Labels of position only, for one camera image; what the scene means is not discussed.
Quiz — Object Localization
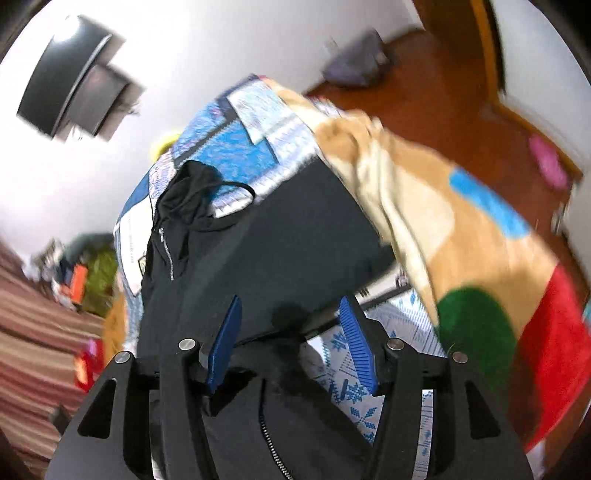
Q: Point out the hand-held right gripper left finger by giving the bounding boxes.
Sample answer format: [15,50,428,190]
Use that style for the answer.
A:
[44,295,244,480]

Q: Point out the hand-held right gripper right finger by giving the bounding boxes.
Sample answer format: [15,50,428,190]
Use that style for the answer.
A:
[338,294,537,480]

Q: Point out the black zip hoodie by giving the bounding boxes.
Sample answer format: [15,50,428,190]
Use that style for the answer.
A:
[139,159,398,480]

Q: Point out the green cloth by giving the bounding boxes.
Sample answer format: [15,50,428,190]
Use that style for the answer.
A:
[83,251,119,315]

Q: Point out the orange box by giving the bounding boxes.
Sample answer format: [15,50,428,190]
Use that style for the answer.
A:
[68,264,89,304]

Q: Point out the tan fleece blanket coloured patches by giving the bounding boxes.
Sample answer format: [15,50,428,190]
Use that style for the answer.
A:
[272,78,591,457]

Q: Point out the grey cushion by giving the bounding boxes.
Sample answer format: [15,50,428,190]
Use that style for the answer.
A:
[69,232,114,254]

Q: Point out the pile of small clutter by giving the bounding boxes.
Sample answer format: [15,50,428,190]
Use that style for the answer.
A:
[27,239,75,306]

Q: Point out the striped maroon curtain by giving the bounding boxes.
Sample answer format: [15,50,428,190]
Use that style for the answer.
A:
[0,235,107,476]

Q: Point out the blue patchwork bedspread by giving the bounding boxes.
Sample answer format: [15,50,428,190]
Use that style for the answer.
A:
[113,74,448,480]

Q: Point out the yellow pillow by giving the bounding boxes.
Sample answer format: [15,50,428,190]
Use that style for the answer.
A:
[150,131,183,161]

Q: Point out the pink slipper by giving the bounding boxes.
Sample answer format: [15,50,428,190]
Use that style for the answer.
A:
[529,134,570,190]

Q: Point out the grey bag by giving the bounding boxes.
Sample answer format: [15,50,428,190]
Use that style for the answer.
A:
[321,30,393,88]

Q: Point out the dark wall shelf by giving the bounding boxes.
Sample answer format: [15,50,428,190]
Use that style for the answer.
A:
[69,65,146,139]

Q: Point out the wooden door frame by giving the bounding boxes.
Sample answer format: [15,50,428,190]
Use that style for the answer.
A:
[470,0,583,178]

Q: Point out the black wall television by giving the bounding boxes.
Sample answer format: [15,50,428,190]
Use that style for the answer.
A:
[16,14,126,137]

